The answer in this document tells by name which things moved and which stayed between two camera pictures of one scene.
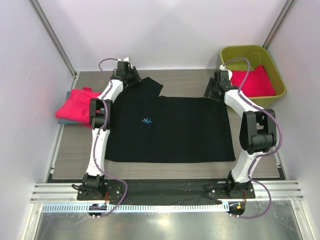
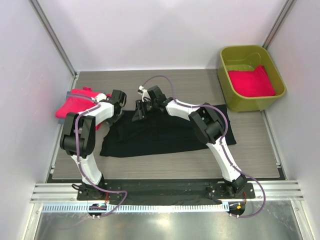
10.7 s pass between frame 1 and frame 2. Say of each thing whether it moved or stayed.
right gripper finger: moved
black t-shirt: moved
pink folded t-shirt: stayed
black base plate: stayed
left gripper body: moved
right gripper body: moved
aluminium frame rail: stayed
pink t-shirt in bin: stayed
